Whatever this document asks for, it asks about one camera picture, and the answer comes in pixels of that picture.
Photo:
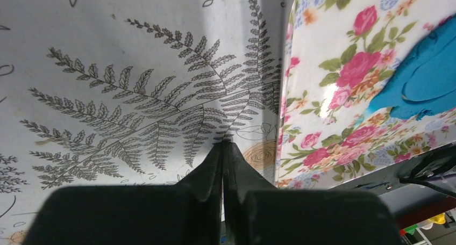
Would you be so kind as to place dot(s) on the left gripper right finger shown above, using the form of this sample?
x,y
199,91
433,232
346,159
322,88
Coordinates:
x,y
256,212

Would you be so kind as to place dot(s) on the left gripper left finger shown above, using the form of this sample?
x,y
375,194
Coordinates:
x,y
188,212

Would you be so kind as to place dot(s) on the floral cutting board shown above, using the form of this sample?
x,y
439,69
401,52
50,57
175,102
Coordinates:
x,y
338,55

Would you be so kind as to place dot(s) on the blue dough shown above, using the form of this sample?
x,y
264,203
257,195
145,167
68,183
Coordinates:
x,y
424,83

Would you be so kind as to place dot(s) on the floral tablecloth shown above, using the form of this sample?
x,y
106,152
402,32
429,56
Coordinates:
x,y
131,92

